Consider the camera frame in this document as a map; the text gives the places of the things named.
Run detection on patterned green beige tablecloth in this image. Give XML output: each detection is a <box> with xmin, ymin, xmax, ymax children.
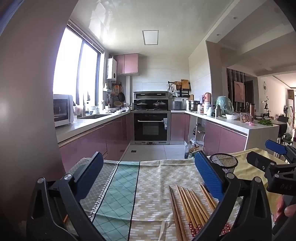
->
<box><xmin>66</xmin><ymin>158</ymin><xmax>241</xmax><ymax>241</ymax></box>

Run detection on small plastic bag of vegetables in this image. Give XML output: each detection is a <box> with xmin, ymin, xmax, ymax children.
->
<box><xmin>283</xmin><ymin>123</ymin><xmax>295</xmax><ymax>142</ymax></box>

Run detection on black mesh pen holder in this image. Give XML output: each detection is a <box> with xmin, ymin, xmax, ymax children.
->
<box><xmin>209</xmin><ymin>153</ymin><xmax>238</xmax><ymax>175</ymax></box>

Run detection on kitchen window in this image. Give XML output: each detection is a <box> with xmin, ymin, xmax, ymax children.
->
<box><xmin>53</xmin><ymin>25</ymin><xmax>102</xmax><ymax>96</ymax></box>

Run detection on black built-in oven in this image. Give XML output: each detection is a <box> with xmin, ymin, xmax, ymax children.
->
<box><xmin>134</xmin><ymin>111</ymin><xmax>171</xmax><ymax>144</ymax></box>

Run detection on pink peninsula base cabinets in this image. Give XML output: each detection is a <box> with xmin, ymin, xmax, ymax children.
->
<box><xmin>171</xmin><ymin>110</ymin><xmax>280</xmax><ymax>158</ymax></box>

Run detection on plastic bottle with dark liquid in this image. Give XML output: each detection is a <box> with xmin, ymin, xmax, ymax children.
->
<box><xmin>184</xmin><ymin>141</ymin><xmax>194</xmax><ymax>159</ymax></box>

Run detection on stainless steel stock pot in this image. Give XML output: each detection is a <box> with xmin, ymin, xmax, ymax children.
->
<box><xmin>188</xmin><ymin>100</ymin><xmax>200</xmax><ymax>112</ymax></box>

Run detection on framed wall painting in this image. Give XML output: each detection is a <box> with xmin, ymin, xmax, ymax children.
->
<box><xmin>233</xmin><ymin>81</ymin><xmax>245</xmax><ymax>102</ymax></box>

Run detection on steel range hood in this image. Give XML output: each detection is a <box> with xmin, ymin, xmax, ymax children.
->
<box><xmin>133</xmin><ymin>91</ymin><xmax>172</xmax><ymax>100</ymax></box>

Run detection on yellow checked cloth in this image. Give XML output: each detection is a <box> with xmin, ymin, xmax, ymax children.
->
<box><xmin>229</xmin><ymin>148</ymin><xmax>288</xmax><ymax>222</ymax></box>

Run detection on person's right hand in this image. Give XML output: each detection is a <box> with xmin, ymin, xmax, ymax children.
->
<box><xmin>273</xmin><ymin>195</ymin><xmax>293</xmax><ymax>222</ymax></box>

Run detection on square ceiling light panel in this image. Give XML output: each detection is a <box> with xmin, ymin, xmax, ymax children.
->
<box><xmin>142</xmin><ymin>30</ymin><xmax>159</xmax><ymax>45</ymax></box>

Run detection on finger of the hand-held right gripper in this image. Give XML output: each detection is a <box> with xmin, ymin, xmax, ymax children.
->
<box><xmin>265</xmin><ymin>140</ymin><xmax>296</xmax><ymax>163</ymax></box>
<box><xmin>246</xmin><ymin>151</ymin><xmax>277</xmax><ymax>172</ymax></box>

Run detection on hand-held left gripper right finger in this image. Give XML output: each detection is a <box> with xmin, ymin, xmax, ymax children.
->
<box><xmin>194</xmin><ymin>151</ymin><xmax>273</xmax><ymax>241</ymax></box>

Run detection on pink sink base cabinets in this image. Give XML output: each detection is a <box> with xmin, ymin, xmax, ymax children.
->
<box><xmin>57</xmin><ymin>112</ymin><xmax>134</xmax><ymax>173</ymax></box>

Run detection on black wall rack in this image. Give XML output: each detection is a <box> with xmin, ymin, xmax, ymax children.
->
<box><xmin>168</xmin><ymin>80</ymin><xmax>194</xmax><ymax>99</ymax></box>

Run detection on steel sink faucet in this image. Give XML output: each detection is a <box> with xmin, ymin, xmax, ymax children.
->
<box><xmin>82</xmin><ymin>97</ymin><xmax>90</xmax><ymax>116</ymax></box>

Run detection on pink wall cabinets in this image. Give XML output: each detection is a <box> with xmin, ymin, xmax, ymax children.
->
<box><xmin>114</xmin><ymin>53</ymin><xmax>139</xmax><ymax>75</ymax></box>

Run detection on bundle of wooden chopsticks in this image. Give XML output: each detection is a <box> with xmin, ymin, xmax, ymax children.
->
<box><xmin>168</xmin><ymin>183</ymin><xmax>232</xmax><ymax>241</ymax></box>

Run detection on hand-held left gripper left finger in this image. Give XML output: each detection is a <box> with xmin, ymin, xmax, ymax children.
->
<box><xmin>26</xmin><ymin>152</ymin><xmax>104</xmax><ymax>241</ymax></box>

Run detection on white wall water heater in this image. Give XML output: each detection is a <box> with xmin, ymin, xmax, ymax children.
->
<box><xmin>107</xmin><ymin>58</ymin><xmax>117</xmax><ymax>80</ymax></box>

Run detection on grey refrigerator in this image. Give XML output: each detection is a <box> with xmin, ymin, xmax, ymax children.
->
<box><xmin>0</xmin><ymin>0</ymin><xmax>80</xmax><ymax>183</ymax></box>

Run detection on white microwave oven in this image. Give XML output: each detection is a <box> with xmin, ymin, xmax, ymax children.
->
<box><xmin>53</xmin><ymin>94</ymin><xmax>75</xmax><ymax>127</ymax></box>

